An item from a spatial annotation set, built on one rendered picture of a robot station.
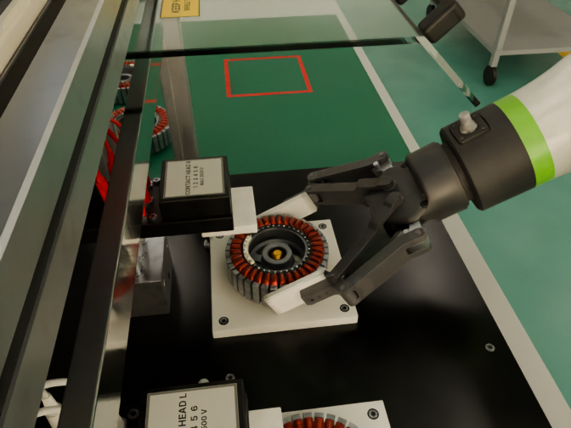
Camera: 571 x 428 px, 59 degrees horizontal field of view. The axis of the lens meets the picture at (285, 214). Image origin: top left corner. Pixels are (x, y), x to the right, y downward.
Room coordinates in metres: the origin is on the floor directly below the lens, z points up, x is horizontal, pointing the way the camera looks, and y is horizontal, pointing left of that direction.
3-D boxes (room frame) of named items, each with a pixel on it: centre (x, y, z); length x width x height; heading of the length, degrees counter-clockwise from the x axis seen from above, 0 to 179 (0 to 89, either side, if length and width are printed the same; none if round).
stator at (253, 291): (0.38, 0.01, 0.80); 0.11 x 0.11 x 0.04
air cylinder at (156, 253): (0.36, 0.15, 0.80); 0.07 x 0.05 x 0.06; 7
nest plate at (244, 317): (0.38, 0.01, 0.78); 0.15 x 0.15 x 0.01; 7
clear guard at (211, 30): (0.45, 0.02, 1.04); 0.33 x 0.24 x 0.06; 97
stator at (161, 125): (0.69, 0.24, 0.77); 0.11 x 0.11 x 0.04
